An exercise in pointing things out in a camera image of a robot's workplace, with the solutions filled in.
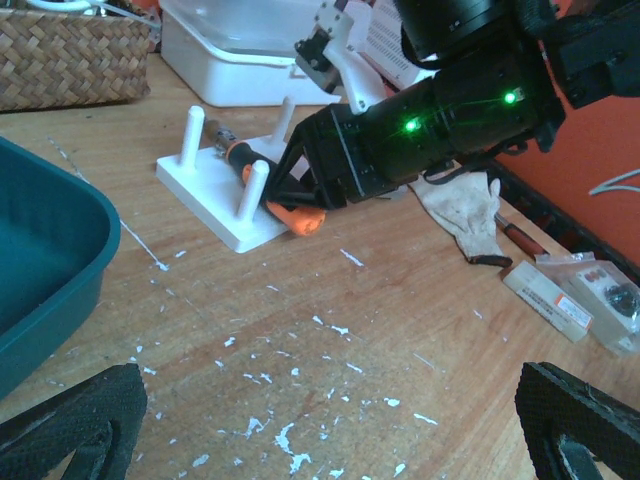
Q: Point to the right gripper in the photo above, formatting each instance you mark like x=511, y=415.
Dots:
x=339, y=157

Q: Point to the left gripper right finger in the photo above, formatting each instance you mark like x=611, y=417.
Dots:
x=570, y=427

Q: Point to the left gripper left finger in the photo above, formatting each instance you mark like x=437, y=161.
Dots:
x=95, y=423

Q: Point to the white peg base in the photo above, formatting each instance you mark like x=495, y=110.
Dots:
x=222, y=197

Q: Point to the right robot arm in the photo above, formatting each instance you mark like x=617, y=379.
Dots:
x=499, y=73

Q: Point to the small parts packets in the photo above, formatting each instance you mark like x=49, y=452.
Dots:
x=580, y=295

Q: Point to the white work glove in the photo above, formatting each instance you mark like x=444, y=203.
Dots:
x=465, y=207

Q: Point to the white plastic storage box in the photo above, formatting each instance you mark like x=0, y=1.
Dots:
x=240, y=53

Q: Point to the white power supply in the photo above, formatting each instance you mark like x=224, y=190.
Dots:
x=376, y=36

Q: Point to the teal plastic tray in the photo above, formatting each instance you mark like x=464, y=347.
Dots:
x=58, y=235

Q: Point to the wicker basket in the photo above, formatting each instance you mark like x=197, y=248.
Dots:
x=56, y=60

